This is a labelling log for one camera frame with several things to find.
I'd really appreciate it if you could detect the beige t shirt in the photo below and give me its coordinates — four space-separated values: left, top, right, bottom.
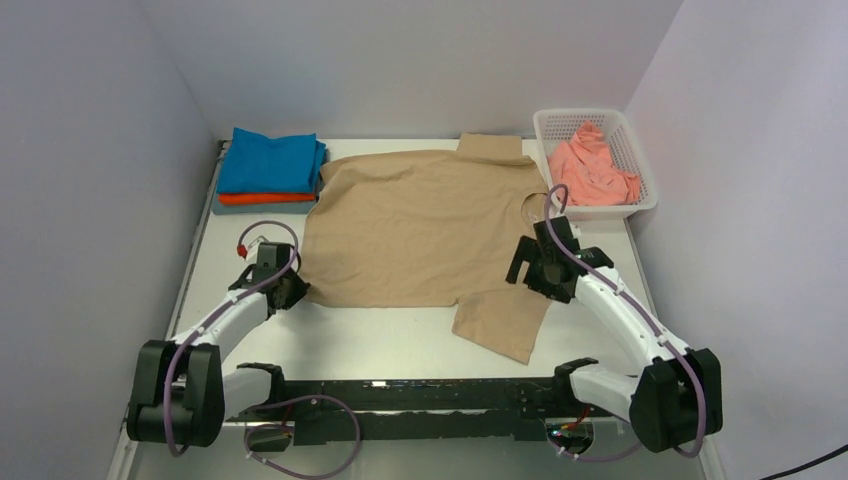
300 134 550 363

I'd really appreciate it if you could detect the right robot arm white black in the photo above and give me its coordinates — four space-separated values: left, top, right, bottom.
506 217 723 454

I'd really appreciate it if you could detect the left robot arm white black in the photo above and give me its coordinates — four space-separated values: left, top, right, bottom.
126 242 310 455

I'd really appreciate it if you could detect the folded orange t shirt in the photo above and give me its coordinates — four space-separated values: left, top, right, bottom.
217 192 317 206

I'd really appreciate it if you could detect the folded blue t shirt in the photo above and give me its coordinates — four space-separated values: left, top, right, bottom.
217 128 326 194

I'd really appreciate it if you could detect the pink t shirt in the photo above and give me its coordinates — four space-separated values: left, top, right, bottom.
548 121 641 207

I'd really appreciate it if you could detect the white plastic laundry basket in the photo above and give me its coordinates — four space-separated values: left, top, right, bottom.
533 108 657 221

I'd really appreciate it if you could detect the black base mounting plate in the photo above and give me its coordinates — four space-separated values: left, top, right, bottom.
220 377 617 446

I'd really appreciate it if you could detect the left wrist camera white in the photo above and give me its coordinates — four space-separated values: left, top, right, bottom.
237 235 269 264

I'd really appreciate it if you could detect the aluminium frame rail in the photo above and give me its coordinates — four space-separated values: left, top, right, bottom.
105 374 727 480

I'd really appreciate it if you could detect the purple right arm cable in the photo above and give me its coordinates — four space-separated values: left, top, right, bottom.
543 184 709 464

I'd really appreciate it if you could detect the black cable bottom right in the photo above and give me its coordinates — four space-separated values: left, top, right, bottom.
760 443 848 480

